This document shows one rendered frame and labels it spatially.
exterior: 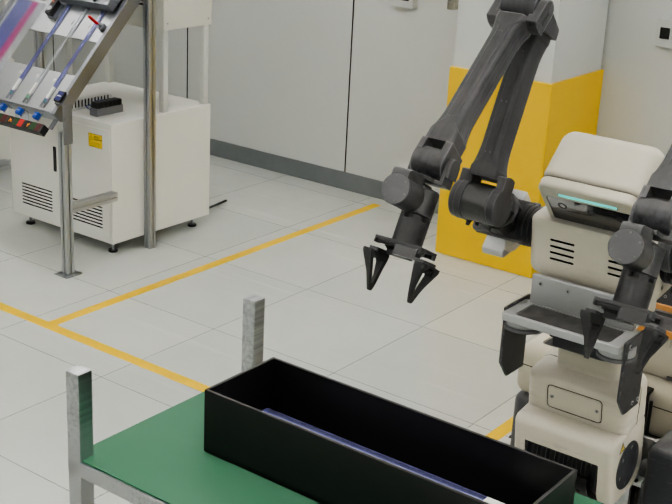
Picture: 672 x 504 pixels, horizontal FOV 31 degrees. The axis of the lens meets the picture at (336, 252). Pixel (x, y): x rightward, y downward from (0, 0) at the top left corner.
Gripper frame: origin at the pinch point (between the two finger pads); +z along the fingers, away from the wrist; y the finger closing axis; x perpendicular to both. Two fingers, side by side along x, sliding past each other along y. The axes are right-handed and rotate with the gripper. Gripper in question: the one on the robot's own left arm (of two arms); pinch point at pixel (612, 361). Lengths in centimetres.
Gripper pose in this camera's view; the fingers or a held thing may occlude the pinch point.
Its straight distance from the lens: 200.5
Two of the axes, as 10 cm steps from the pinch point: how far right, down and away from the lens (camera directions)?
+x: 5.2, 2.2, 8.3
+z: -3.1, 9.5, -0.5
